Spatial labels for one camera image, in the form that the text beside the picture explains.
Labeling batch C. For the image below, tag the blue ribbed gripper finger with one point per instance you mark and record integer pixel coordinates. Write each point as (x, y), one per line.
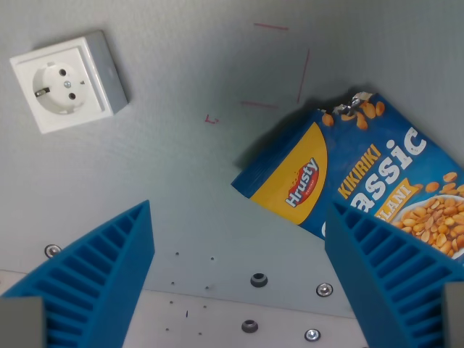
(98, 261)
(391, 268)

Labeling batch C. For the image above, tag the white wall power socket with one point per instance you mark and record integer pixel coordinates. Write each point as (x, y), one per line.
(69, 83)

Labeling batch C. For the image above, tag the silver screw with washer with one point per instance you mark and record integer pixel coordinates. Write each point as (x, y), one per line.
(312, 334)
(53, 250)
(324, 289)

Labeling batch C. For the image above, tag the black threaded insert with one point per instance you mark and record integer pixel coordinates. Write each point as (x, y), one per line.
(259, 280)
(249, 326)

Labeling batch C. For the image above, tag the blue peanut snack bag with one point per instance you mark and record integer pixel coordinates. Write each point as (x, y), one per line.
(366, 163)

